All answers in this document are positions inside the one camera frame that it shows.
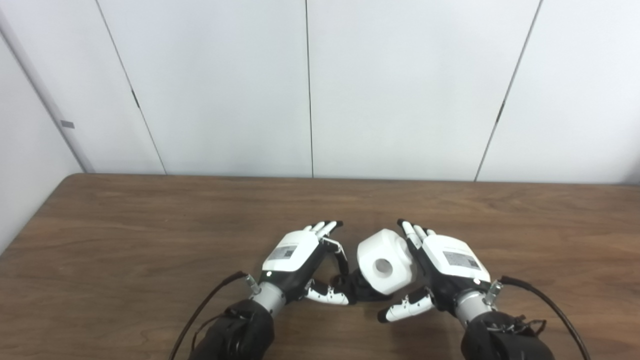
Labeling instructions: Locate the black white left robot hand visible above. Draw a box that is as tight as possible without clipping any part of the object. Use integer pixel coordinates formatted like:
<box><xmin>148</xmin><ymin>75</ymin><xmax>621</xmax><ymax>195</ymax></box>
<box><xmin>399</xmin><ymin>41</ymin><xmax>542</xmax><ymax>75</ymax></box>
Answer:
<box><xmin>258</xmin><ymin>220</ymin><xmax>357</xmax><ymax>306</ymax></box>

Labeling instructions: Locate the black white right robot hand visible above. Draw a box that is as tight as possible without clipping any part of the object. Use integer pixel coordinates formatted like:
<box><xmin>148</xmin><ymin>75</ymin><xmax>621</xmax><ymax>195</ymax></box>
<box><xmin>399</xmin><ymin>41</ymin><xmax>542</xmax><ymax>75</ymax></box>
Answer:
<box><xmin>377</xmin><ymin>219</ymin><xmax>492</xmax><ymax>324</ymax></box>

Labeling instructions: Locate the round white block with holes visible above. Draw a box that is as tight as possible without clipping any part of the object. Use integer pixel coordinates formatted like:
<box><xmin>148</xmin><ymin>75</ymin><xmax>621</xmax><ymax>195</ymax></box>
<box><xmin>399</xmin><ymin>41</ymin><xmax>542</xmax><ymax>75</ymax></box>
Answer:
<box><xmin>356</xmin><ymin>228</ymin><xmax>417</xmax><ymax>296</ymax></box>

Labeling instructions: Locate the black flanged holder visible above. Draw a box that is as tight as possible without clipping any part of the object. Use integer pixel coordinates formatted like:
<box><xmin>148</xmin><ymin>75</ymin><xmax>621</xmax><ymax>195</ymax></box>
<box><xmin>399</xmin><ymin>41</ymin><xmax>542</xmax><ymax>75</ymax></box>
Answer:
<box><xmin>332</xmin><ymin>269</ymin><xmax>392</xmax><ymax>303</ymax></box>

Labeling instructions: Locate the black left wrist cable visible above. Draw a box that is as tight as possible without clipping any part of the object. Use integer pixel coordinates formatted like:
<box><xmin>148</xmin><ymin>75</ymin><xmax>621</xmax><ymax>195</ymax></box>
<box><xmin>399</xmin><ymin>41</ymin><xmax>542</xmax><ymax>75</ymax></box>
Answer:
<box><xmin>168</xmin><ymin>271</ymin><xmax>248</xmax><ymax>360</ymax></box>

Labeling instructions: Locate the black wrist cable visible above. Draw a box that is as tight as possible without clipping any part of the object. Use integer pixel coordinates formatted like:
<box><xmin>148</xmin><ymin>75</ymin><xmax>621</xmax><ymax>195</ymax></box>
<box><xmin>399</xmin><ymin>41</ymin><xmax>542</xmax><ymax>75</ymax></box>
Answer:
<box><xmin>500</xmin><ymin>275</ymin><xmax>592</xmax><ymax>360</ymax></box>
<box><xmin>168</xmin><ymin>271</ymin><xmax>248</xmax><ymax>360</ymax></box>

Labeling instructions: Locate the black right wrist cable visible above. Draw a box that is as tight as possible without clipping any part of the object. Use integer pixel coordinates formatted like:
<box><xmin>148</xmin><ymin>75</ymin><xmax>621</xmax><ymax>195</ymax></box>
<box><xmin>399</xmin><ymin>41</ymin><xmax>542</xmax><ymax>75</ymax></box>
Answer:
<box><xmin>500</xmin><ymin>275</ymin><xmax>592</xmax><ymax>360</ymax></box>

